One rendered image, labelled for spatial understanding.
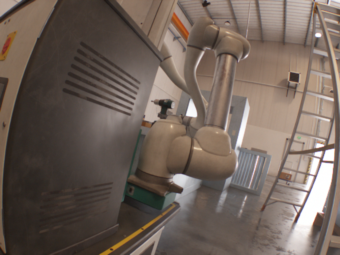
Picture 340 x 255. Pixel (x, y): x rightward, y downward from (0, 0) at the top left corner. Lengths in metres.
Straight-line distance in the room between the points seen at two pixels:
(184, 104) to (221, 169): 2.76
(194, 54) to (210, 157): 0.51
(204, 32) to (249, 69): 11.19
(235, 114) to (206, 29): 2.29
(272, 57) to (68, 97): 12.36
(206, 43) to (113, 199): 0.80
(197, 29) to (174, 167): 0.66
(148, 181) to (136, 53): 0.46
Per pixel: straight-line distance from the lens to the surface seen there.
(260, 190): 3.75
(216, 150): 0.73
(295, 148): 11.00
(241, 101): 3.17
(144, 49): 0.45
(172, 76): 1.15
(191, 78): 0.98
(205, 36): 0.97
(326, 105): 11.87
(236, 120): 3.10
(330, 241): 0.81
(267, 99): 11.36
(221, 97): 0.82
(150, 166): 0.70
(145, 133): 1.34
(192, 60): 0.97
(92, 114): 0.35
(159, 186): 0.71
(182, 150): 0.70
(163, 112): 1.35
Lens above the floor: 0.63
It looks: 2 degrees up
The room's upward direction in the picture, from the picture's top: 16 degrees clockwise
